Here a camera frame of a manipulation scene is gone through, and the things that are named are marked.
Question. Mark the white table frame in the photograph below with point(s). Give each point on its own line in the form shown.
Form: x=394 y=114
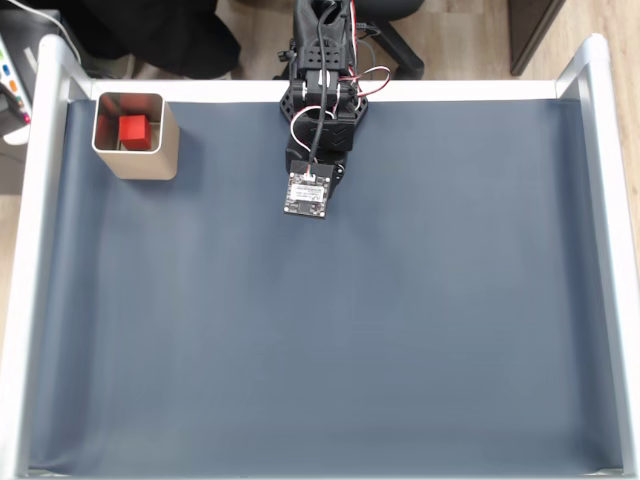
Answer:
x=47 y=150

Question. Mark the black office chair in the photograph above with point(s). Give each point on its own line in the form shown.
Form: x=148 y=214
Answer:
x=400 y=50

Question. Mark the blue-grey table mat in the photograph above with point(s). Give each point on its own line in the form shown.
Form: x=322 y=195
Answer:
x=320 y=325

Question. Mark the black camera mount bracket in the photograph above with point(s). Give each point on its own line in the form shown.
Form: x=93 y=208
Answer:
x=340 y=132

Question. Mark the square metal container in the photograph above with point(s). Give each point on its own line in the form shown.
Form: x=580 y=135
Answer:
x=142 y=162

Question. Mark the white device with coloured buttons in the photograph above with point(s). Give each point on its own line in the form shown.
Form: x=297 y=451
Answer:
x=12 y=90

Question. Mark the camera circuit board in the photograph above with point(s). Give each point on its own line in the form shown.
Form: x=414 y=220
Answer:
x=307 y=192

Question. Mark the dark wooden cabinet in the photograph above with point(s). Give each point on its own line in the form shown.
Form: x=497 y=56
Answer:
x=532 y=30

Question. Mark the dark grey case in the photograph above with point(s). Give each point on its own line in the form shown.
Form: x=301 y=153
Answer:
x=20 y=27

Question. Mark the red cube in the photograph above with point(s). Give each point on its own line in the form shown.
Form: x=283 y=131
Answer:
x=135 y=131

